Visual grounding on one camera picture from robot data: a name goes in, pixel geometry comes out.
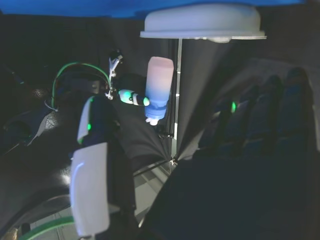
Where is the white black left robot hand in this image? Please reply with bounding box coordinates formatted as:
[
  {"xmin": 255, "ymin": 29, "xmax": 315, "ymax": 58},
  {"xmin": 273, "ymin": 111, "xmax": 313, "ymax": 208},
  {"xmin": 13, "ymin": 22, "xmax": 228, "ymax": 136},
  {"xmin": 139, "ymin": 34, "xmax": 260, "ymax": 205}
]
[{"xmin": 69, "ymin": 66, "xmax": 320, "ymax": 240}]

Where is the translucent plastic bottle white cap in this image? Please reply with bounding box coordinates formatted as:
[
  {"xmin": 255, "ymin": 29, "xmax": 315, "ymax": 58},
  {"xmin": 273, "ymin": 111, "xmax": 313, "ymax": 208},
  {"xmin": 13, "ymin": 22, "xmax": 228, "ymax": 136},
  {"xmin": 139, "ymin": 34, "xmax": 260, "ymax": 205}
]
[{"xmin": 144, "ymin": 56, "xmax": 175, "ymax": 126}]

